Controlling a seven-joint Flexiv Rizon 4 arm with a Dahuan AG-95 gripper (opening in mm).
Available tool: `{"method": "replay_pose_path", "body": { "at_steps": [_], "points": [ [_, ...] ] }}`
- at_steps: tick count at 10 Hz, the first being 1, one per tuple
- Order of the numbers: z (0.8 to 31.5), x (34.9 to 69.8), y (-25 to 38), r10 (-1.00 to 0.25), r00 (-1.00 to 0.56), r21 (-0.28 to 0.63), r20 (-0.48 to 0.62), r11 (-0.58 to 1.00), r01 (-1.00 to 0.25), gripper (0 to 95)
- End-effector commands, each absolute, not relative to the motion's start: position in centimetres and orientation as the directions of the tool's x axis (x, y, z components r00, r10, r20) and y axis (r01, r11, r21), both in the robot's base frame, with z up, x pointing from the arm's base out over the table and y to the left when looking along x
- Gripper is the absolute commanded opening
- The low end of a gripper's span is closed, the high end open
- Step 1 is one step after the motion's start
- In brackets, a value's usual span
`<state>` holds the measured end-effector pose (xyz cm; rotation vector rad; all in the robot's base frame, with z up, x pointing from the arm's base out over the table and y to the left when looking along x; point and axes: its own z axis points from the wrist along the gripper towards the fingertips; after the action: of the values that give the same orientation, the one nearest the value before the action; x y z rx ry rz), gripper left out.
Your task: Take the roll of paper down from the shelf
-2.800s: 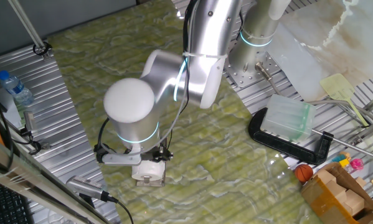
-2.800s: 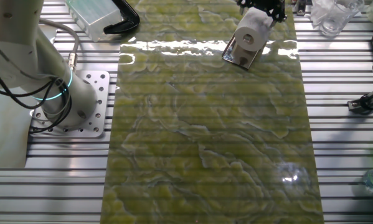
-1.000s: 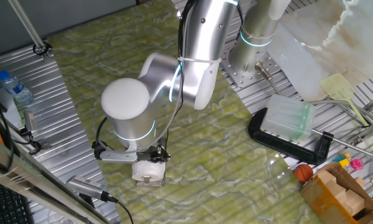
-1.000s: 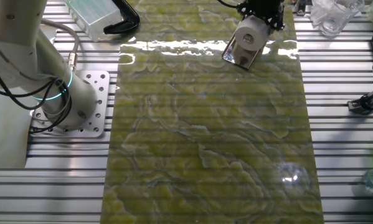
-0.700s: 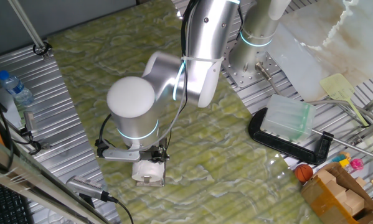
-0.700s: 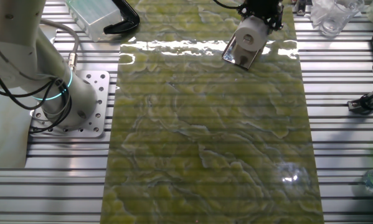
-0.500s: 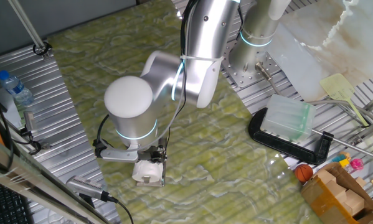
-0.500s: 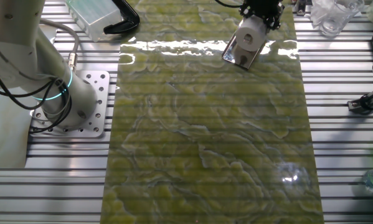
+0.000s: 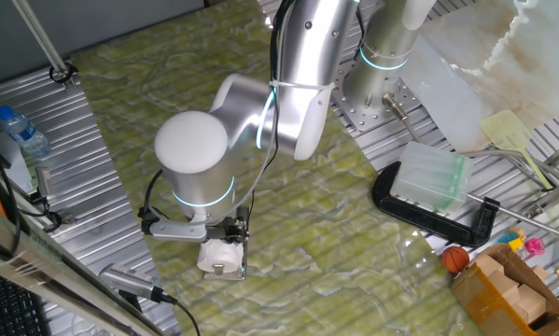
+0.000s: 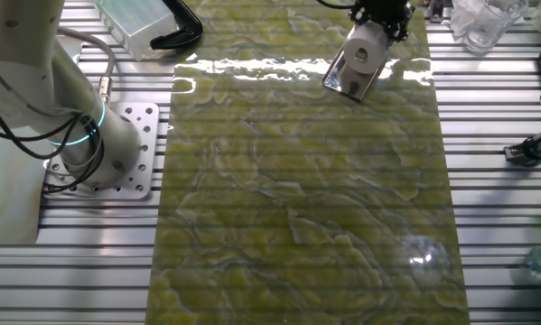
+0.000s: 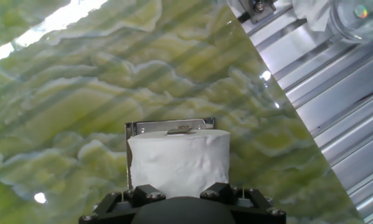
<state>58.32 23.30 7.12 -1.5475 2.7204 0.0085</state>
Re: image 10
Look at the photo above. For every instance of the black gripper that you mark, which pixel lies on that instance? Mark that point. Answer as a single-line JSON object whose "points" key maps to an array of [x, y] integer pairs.
{"points": [[383, 10]]}

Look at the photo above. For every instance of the white toilet paper roll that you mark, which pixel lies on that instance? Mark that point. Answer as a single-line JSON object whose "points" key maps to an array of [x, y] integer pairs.
{"points": [[374, 39]]}

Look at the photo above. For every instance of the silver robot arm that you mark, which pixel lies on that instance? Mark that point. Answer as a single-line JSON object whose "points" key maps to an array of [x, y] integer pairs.
{"points": [[94, 135]]}

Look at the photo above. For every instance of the shiny metal tray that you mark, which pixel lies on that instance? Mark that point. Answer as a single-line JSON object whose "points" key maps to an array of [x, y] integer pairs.
{"points": [[338, 82]]}

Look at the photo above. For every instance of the clear glass mug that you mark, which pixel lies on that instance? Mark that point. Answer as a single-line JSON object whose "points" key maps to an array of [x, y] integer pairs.
{"points": [[482, 31]]}

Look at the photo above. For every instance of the black C-clamp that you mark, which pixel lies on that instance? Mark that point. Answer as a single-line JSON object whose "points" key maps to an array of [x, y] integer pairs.
{"points": [[191, 29]]}

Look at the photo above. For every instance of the green marble patterned mat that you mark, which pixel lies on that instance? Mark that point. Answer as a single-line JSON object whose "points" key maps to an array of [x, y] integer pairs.
{"points": [[297, 203]]}

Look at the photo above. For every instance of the translucent plastic box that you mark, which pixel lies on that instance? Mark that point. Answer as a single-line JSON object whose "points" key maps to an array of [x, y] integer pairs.
{"points": [[139, 27]]}

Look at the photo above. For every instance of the metal camera stand bracket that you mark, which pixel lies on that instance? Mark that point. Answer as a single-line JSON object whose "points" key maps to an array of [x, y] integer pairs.
{"points": [[523, 153]]}

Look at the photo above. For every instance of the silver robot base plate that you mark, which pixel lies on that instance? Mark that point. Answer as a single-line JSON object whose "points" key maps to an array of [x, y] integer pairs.
{"points": [[146, 135]]}

